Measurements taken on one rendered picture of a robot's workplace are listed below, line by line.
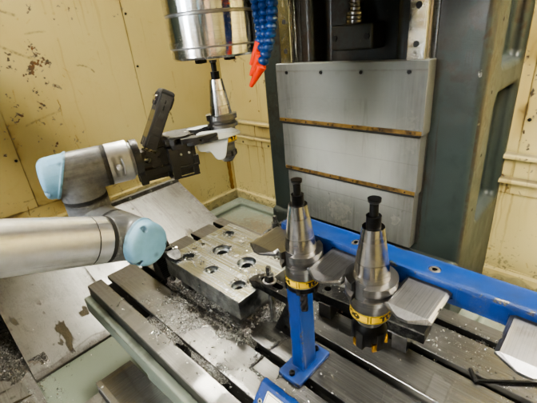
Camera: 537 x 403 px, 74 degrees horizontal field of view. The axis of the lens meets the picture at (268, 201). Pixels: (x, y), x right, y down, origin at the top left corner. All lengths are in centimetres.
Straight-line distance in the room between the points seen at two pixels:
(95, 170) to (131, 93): 110
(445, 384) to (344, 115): 69
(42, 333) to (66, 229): 91
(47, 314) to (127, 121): 84
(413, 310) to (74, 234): 44
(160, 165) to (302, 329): 41
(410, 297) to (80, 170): 54
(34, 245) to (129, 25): 136
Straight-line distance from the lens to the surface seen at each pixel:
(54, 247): 55
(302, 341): 71
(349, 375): 77
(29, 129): 163
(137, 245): 59
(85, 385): 130
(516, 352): 42
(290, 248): 49
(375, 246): 42
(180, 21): 67
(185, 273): 94
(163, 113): 70
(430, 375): 80
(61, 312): 148
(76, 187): 69
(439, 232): 111
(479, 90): 97
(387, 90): 99
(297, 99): 116
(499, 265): 153
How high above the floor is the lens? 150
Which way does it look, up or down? 25 degrees down
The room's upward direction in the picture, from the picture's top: 6 degrees counter-clockwise
